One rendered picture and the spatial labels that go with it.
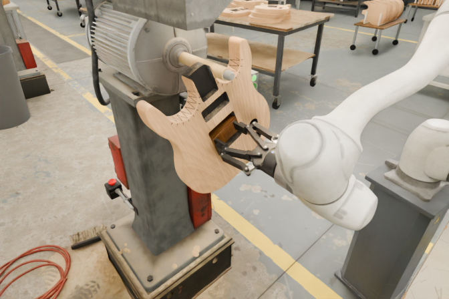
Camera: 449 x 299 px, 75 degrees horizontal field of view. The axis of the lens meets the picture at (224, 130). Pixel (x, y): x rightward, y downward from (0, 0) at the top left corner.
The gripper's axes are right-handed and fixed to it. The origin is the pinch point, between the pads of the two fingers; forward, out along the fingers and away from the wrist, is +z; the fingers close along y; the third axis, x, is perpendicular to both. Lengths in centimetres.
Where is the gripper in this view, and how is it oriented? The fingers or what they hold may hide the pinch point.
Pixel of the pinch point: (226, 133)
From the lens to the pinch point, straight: 83.3
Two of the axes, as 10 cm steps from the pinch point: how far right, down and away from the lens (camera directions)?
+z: -6.7, -3.8, 6.4
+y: 6.9, -6.5, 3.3
